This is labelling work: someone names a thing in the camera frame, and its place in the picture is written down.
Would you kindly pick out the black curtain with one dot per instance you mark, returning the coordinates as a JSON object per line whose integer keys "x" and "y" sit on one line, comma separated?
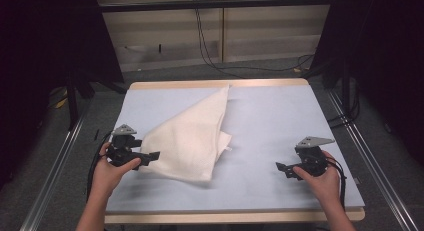
{"x": 40, "y": 57}
{"x": 383, "y": 57}

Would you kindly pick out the person's right hand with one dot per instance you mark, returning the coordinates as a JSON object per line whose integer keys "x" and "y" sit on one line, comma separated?
{"x": 325, "y": 186}

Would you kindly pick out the black horizontal bar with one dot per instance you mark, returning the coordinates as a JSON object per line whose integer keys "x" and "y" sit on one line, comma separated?
{"x": 216, "y": 4}

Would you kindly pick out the person's left hand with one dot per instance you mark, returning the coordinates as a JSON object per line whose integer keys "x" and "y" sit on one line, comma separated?
{"x": 108, "y": 176}

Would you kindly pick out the metal floor rail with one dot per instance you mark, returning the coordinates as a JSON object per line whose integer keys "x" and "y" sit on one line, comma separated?
{"x": 50, "y": 181}
{"x": 373, "y": 164}

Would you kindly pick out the wooden table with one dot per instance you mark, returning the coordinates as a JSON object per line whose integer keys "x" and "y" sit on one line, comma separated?
{"x": 216, "y": 218}

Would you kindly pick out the black metal stand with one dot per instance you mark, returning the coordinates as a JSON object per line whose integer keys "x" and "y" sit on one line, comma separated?
{"x": 72, "y": 102}

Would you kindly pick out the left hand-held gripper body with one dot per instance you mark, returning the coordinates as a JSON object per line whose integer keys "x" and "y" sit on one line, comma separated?
{"x": 121, "y": 152}

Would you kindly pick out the light blue table mat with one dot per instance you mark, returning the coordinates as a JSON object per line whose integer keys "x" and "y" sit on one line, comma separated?
{"x": 266, "y": 124}

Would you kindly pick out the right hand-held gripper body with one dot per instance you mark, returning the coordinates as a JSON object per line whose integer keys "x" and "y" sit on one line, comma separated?
{"x": 311, "y": 159}

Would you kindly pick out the white mesh laundry bag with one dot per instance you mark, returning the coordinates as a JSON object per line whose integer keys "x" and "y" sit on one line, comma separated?
{"x": 190, "y": 141}

